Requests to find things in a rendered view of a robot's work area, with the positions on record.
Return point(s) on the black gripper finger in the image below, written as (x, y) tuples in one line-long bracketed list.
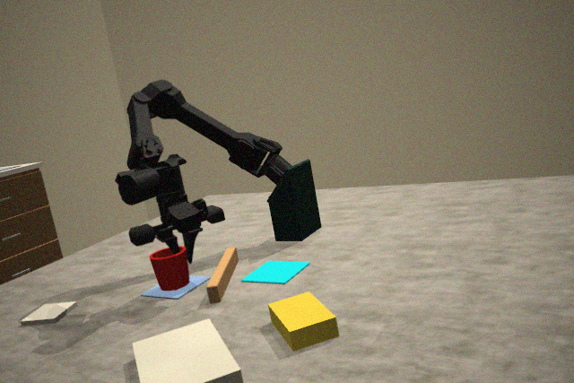
[(172, 243), (189, 238)]

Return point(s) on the light brown wooden bar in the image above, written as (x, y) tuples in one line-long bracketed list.
[(222, 275)]

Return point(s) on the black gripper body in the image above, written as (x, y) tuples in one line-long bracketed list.
[(145, 234)]

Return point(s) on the yellow block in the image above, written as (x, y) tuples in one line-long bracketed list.
[(303, 321)]

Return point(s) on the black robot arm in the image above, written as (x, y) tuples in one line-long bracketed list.
[(147, 178)]

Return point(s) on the red cup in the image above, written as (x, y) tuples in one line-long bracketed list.
[(171, 271)]

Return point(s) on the cream flat rectangular slab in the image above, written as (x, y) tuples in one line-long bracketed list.
[(191, 354)]

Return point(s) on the cream flat square tile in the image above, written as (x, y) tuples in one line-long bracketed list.
[(49, 314)]

